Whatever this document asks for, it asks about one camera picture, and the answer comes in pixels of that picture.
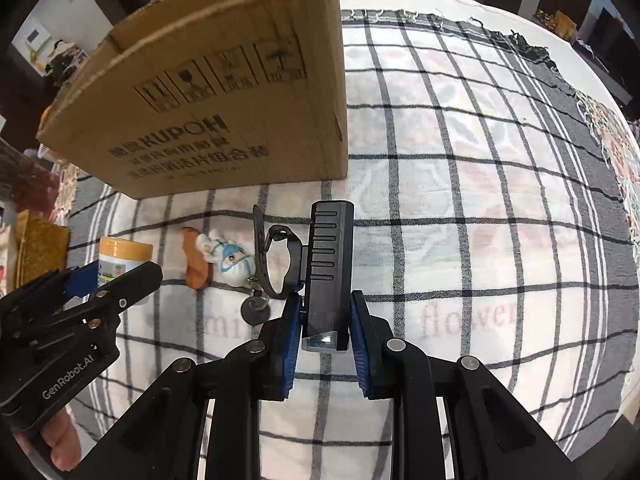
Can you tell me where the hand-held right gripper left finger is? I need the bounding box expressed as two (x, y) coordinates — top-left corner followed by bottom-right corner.
(82, 292), (305, 480)

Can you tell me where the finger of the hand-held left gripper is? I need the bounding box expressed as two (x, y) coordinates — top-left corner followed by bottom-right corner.
(75, 261), (164, 318)
(0, 264), (97, 321)

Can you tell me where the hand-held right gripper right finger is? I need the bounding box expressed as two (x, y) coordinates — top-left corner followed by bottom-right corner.
(349, 290), (586, 480)

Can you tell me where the white jar with yellow lid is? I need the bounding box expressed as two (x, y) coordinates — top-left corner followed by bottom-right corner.
(98, 236), (154, 307)

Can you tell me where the black bike light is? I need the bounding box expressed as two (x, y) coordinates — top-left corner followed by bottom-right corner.
(252, 200), (356, 353)

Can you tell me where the brown cardboard box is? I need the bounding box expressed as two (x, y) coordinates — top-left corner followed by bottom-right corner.
(36, 0), (349, 200)

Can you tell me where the person's left hand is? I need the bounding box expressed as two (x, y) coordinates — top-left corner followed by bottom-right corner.
(14, 404), (83, 472)

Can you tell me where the plaid grey white tablecloth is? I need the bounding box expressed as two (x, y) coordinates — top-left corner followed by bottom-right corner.
(64, 4), (640, 480)

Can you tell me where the patterned colourful cloth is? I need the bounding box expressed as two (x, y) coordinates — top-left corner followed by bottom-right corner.
(574, 85), (640, 198)

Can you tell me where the yellow bag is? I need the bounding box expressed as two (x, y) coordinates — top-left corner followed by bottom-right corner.
(552, 10), (578, 38)

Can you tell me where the black television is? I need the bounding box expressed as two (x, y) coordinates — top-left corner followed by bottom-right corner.
(585, 4), (640, 106)

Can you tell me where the small figurine keychain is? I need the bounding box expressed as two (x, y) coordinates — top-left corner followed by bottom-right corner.
(180, 227), (272, 327)

